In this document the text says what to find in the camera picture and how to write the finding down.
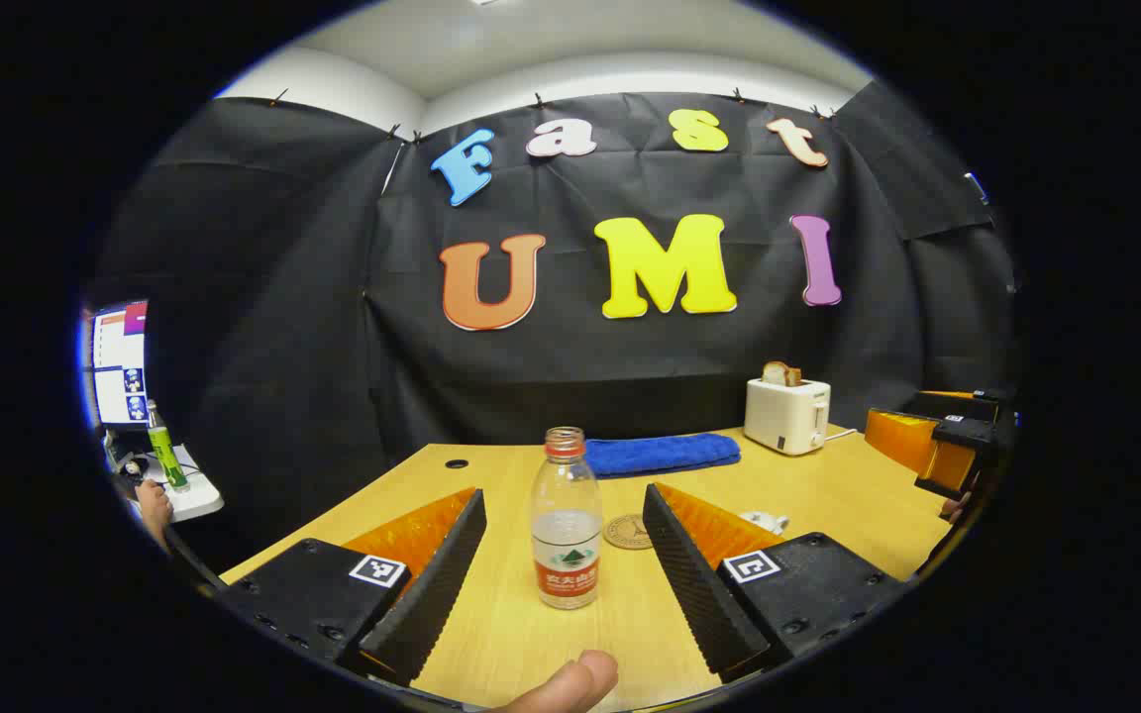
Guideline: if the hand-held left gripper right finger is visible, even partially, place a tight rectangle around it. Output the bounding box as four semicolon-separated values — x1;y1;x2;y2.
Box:
642;482;913;684

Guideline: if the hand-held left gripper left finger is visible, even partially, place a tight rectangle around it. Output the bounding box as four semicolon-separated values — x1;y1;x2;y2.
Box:
217;485;488;689

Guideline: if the round cork coaster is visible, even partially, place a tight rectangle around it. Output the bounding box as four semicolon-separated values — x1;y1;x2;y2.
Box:
602;513;653;552

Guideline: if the clear water bottle red label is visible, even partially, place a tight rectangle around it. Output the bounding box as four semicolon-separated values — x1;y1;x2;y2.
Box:
531;426;603;611

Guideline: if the green bottle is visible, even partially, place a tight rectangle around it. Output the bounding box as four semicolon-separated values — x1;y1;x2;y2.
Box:
146;401;191;493

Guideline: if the white toaster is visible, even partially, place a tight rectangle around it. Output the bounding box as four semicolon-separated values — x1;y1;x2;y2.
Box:
743;377;832;457

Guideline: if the blue folded towel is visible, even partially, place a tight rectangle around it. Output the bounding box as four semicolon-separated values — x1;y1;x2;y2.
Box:
584;432;742;478

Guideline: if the black backdrop cloth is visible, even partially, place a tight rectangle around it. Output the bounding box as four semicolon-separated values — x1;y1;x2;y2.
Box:
85;91;1019;575

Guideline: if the white side desk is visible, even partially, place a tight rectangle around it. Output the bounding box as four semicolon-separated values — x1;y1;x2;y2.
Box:
105;444;226;523

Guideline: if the computer monitor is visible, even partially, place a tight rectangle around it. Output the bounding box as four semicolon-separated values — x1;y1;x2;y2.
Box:
87;300;150;430

